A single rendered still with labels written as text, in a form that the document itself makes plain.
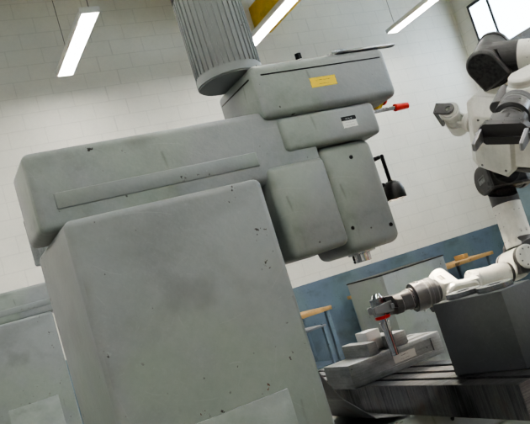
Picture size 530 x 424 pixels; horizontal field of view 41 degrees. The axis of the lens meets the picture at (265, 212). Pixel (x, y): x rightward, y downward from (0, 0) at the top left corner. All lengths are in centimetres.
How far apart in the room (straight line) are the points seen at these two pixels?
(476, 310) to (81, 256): 94
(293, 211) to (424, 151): 915
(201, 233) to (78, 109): 739
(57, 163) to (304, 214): 66
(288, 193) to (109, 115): 723
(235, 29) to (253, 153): 37
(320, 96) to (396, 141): 873
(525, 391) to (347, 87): 99
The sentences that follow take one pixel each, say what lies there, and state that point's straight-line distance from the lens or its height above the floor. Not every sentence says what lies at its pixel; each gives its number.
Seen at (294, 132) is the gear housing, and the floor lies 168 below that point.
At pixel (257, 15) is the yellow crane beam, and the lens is 1017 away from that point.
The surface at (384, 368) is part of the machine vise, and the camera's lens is 218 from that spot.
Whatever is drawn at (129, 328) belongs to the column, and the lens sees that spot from 160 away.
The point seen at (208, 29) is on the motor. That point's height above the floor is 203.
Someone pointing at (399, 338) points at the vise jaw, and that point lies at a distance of 221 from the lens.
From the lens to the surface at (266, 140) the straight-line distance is 195.
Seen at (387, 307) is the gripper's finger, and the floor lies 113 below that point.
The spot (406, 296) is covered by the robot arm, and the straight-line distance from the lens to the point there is 213.
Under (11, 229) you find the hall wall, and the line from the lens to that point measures 848.
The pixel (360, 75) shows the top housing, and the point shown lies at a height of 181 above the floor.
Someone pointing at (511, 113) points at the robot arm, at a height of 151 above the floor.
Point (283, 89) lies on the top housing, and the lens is 200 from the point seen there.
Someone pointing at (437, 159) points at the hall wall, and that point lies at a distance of 1113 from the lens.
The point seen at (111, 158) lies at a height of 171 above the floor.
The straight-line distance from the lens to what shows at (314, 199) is 195.
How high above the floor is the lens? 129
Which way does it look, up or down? 6 degrees up
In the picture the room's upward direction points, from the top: 17 degrees counter-clockwise
